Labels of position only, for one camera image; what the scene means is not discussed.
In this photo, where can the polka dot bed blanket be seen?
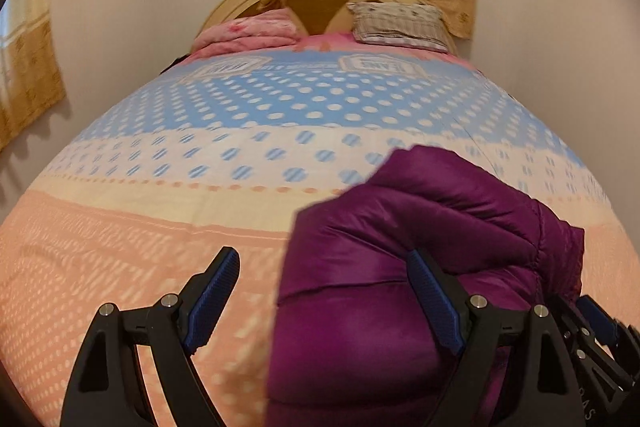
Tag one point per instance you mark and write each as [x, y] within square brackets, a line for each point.
[200, 132]

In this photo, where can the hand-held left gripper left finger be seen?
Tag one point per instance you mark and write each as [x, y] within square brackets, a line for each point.
[212, 302]

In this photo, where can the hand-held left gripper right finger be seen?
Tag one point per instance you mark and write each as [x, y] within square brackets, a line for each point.
[435, 302]

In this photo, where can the cream wooden headboard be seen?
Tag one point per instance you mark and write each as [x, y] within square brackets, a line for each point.
[315, 12]

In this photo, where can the pink folded quilt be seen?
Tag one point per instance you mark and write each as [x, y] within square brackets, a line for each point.
[245, 34]

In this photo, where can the striped floral pillow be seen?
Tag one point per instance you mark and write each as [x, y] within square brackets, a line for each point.
[400, 24]

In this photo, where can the purple puffer jacket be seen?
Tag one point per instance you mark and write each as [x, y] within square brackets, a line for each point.
[375, 257]

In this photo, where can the beige floral side curtain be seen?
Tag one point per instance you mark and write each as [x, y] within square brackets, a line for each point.
[25, 72]

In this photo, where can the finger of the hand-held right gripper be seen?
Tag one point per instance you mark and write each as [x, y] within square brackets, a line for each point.
[595, 319]

